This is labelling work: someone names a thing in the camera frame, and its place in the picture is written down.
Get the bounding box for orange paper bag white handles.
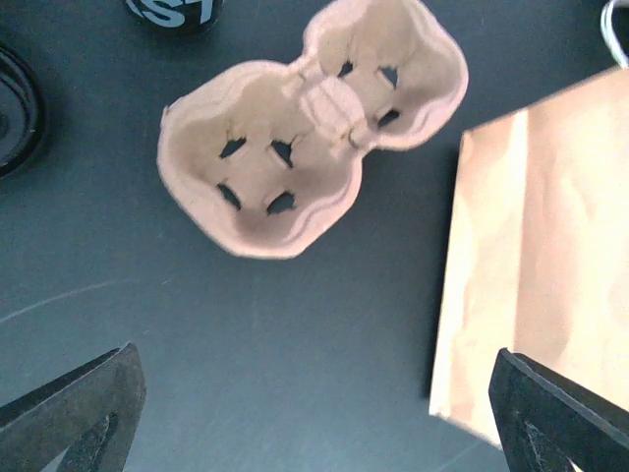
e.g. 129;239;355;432
429;1;628;445

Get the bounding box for black paper cup stack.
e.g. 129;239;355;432
122;0;225;35

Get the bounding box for brown pulp cup carrier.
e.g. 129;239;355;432
156;1;469;260

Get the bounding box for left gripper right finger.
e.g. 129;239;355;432
488;348;628;472

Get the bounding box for black cup lid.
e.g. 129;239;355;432
1;42;49;179

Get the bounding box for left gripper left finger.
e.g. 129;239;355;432
1;343;146;471

